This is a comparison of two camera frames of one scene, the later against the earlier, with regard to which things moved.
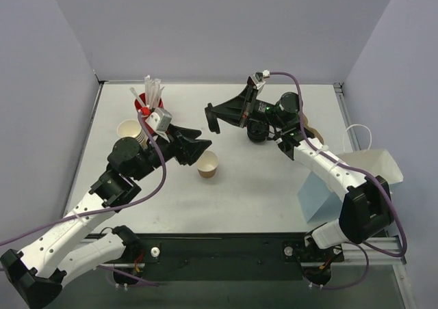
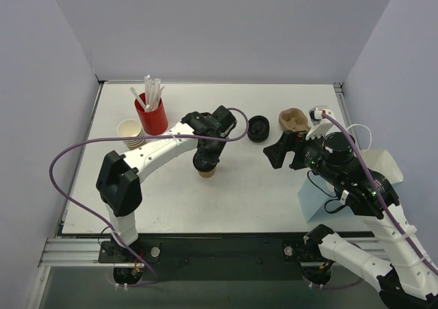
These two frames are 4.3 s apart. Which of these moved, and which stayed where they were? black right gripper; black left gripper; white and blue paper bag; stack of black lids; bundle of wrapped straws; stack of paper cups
Moved: black right gripper; black left gripper
Stayed: white and blue paper bag; stack of black lids; stack of paper cups; bundle of wrapped straws
